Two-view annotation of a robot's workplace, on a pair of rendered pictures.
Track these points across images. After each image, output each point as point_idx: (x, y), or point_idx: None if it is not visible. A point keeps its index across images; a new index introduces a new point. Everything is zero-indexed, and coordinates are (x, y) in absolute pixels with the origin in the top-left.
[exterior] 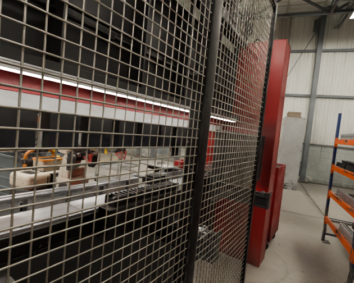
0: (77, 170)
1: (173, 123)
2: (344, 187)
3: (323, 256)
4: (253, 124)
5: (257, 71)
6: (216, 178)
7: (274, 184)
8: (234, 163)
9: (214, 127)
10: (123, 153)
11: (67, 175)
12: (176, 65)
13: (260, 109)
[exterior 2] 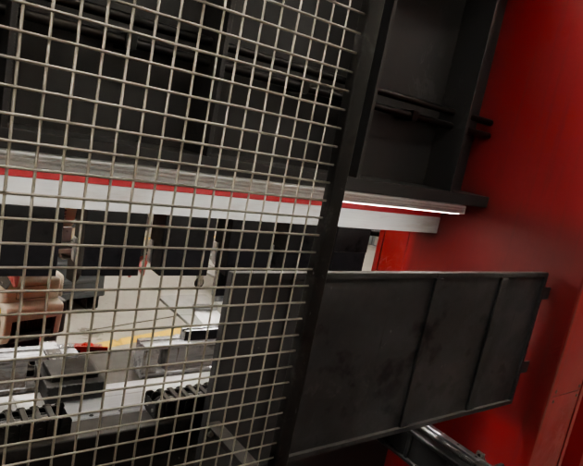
0: (31, 288)
1: (218, 212)
2: None
3: None
4: (525, 227)
5: (245, 115)
6: (232, 412)
7: None
8: (350, 365)
9: (403, 221)
10: (142, 259)
11: (2, 296)
12: (204, 48)
13: (301, 243)
